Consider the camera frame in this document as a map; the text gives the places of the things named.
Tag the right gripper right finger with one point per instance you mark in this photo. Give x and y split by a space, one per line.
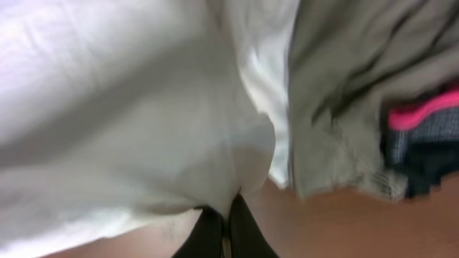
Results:
246 239

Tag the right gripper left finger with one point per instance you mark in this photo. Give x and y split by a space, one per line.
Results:
205 239

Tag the white t-shirt with black logo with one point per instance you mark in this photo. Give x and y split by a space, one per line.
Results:
115 112

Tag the navy garment with red band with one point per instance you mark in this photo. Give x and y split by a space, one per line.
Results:
420 138

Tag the khaki grey garment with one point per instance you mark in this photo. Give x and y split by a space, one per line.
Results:
349 63

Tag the white shirt in pile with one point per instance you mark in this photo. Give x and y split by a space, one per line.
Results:
262 31

